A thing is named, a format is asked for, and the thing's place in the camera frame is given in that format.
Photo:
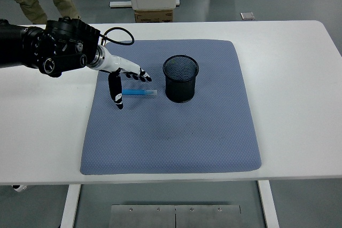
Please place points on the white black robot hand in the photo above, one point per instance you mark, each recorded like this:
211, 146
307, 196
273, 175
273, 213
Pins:
120, 63

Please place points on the blue marker pen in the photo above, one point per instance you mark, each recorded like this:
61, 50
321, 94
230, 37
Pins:
139, 92

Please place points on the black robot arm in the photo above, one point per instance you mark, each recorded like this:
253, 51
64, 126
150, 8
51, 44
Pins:
40, 49

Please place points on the black mesh pen holder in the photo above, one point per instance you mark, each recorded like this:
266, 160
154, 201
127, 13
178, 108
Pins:
180, 89

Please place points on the brown cardboard box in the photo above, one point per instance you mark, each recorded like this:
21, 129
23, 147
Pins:
153, 15

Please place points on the blue-grey padded mat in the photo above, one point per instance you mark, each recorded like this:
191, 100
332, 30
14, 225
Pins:
171, 137

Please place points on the small grey floor plate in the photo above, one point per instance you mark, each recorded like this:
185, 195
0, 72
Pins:
247, 16

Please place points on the white table leg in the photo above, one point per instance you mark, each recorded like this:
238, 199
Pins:
70, 206
268, 206

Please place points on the grey metal plate with screws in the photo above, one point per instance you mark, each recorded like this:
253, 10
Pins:
141, 217
208, 217

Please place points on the small white black object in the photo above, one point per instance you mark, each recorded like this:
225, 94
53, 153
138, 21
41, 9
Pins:
20, 188

